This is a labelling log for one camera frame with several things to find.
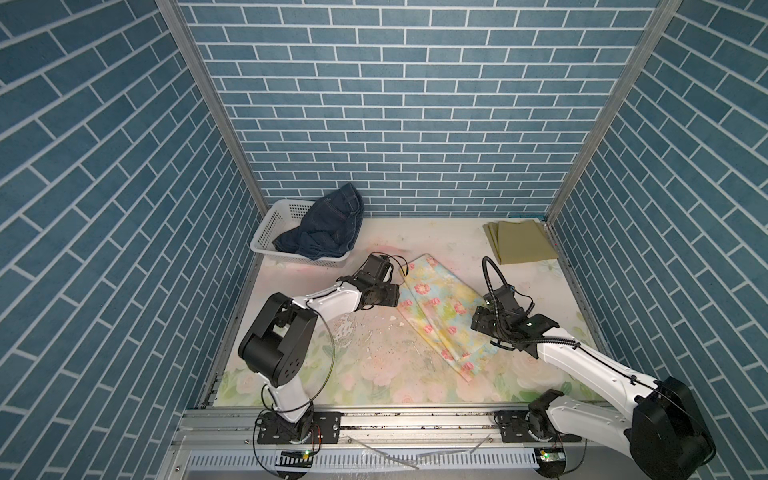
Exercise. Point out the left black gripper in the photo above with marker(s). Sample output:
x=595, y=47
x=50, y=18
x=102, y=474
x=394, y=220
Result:
x=393, y=294

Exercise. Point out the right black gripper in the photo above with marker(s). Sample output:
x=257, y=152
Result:
x=479, y=319

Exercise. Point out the floral pastel skirt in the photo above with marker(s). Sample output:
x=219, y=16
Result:
x=440, y=307

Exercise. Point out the olive green skirt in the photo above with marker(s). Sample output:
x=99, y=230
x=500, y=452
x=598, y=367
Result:
x=519, y=242

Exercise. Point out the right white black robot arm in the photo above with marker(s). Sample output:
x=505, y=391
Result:
x=656, y=423

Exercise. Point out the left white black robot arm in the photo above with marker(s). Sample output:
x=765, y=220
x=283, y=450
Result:
x=277, y=342

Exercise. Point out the blue denim skirt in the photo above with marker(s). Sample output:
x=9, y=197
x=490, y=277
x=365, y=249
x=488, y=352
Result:
x=329, y=228

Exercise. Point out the white plastic laundry basket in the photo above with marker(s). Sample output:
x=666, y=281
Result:
x=283, y=216

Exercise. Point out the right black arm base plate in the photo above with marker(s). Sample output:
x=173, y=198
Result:
x=516, y=426

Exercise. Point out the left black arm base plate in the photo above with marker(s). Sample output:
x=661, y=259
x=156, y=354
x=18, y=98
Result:
x=274, y=429

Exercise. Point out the aluminium front mounting rail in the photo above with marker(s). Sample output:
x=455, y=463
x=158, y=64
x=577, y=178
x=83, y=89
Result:
x=423, y=442

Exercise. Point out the left aluminium corner post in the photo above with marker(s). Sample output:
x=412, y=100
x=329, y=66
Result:
x=182, y=36

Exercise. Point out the aluminium corner post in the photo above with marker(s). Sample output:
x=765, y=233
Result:
x=182, y=36
x=657, y=24

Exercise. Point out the right aluminium corner post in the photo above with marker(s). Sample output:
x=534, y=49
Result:
x=657, y=24

